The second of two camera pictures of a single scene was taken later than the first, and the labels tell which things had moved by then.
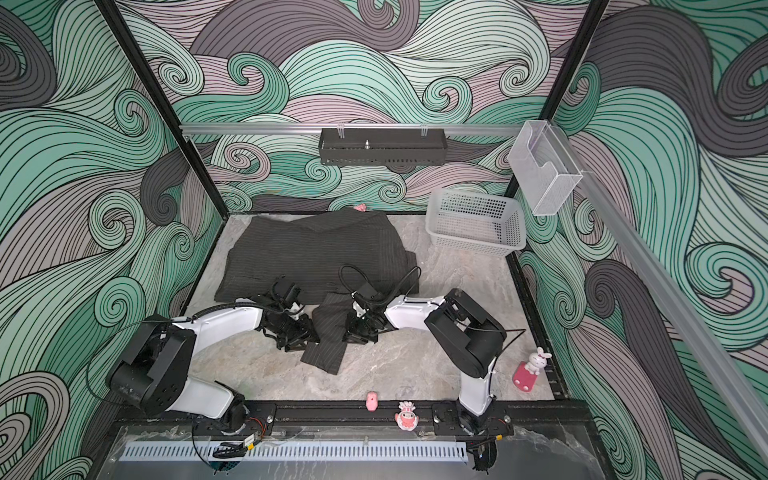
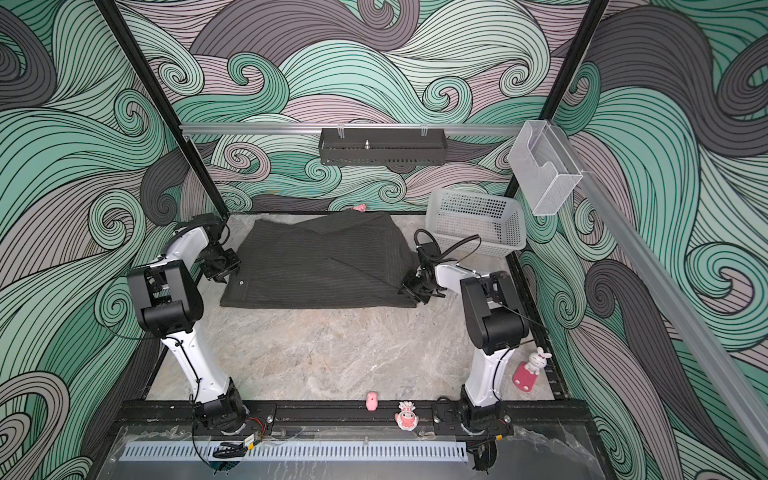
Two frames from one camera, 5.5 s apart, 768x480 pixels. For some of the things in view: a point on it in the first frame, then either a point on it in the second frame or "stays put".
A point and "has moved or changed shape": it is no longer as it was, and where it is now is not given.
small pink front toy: (372, 401) stays put
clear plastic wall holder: (547, 168) stays put
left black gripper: (307, 333) to (217, 275)
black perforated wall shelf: (402, 149) stays put
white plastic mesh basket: (475, 222) stays put
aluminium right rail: (656, 279) stays put
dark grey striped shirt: (327, 258) has moved or changed shape
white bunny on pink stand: (525, 373) stays put
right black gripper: (351, 335) to (406, 288)
